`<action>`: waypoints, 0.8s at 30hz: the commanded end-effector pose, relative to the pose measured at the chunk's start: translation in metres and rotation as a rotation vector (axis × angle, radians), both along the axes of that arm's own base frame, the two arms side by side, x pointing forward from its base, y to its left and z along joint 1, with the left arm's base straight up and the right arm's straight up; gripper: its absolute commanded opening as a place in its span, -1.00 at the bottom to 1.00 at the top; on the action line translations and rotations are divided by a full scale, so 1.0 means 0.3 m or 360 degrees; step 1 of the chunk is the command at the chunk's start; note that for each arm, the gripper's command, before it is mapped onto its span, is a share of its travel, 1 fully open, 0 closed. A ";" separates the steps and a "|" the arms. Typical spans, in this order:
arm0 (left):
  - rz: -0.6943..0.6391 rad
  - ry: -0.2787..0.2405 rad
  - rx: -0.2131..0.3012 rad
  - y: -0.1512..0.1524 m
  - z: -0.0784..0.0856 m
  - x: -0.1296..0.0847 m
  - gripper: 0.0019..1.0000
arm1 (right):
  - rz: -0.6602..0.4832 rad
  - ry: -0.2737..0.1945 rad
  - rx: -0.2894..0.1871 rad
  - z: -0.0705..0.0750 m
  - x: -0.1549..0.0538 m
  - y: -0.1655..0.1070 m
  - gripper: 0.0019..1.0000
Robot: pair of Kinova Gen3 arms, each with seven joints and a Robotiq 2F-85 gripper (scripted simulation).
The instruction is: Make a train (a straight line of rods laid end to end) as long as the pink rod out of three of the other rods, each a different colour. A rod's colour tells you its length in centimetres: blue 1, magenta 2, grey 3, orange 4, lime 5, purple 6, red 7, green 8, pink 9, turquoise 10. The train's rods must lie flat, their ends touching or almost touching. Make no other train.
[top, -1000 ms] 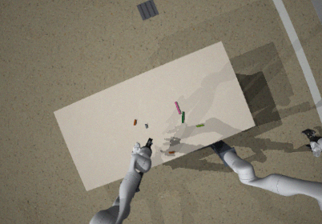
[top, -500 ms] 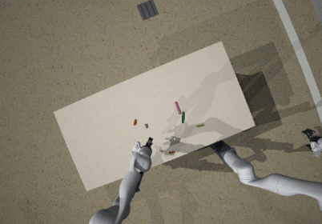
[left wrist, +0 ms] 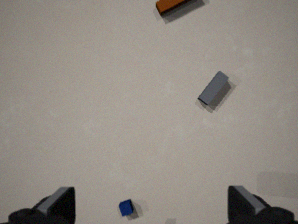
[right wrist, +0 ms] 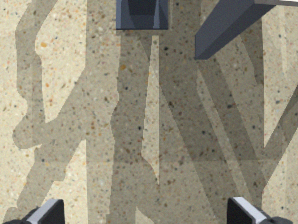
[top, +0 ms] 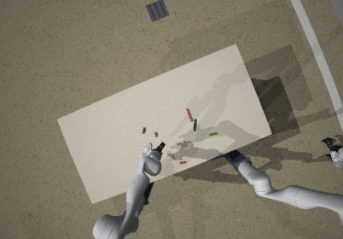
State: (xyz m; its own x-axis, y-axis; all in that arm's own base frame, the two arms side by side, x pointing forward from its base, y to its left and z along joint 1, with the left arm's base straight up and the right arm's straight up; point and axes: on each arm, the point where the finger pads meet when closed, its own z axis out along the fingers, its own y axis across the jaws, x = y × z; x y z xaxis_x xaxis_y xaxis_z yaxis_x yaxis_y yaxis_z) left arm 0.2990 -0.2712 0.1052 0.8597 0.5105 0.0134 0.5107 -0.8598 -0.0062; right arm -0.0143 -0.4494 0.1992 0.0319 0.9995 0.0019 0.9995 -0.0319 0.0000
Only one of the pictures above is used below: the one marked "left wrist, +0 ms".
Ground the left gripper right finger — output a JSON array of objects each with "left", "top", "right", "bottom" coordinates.
[{"left": 227, "top": 185, "right": 298, "bottom": 224}]

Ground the small blue cube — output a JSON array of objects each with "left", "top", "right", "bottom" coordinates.
[{"left": 119, "top": 199, "right": 134, "bottom": 217}]

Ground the orange rod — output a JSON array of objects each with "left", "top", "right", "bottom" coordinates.
[{"left": 156, "top": 0, "right": 191, "bottom": 16}]

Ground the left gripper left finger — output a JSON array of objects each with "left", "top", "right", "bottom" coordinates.
[{"left": 0, "top": 187, "right": 76, "bottom": 224}]

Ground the grey rectangular block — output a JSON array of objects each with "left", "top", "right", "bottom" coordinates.
[{"left": 198, "top": 71, "right": 229, "bottom": 105}]

